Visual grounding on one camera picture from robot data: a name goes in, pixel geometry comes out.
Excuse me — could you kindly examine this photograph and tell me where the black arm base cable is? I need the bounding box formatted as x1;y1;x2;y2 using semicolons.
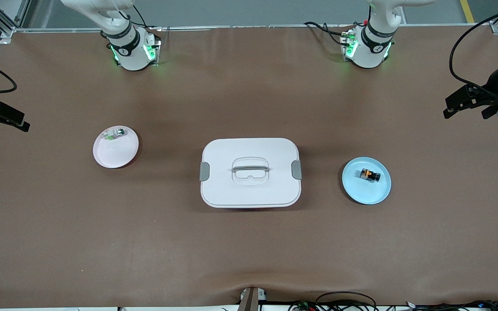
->
110;0;163;32
303;21;355;47

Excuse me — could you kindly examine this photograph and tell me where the metal camera bracket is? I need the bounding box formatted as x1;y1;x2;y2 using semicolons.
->
238;287;268;311

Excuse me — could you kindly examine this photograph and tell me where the aluminium frame rail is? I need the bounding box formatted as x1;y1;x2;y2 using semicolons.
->
13;24;494;33

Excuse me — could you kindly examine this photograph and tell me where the pink round plate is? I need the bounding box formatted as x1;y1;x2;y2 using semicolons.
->
93;126;140;169

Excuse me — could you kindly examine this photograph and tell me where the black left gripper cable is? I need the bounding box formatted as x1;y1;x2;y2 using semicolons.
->
449;2;498;102

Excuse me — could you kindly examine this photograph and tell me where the brown table cover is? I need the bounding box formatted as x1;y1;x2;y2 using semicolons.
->
0;24;498;309

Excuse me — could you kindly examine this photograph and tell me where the white lidded storage box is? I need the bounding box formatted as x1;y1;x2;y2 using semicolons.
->
200;138;302;209

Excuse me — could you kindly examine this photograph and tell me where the black cable bundle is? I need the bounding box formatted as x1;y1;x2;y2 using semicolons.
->
288;292;379;311
405;300;498;311

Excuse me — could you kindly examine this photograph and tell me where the orange push-button switch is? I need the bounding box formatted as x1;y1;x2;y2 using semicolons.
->
359;168;382;182

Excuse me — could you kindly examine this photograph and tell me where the light blue round plate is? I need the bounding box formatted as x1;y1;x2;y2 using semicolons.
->
342;157;392;205

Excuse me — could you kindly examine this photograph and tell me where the green push-button switch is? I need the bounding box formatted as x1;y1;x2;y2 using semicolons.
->
103;128;127;142

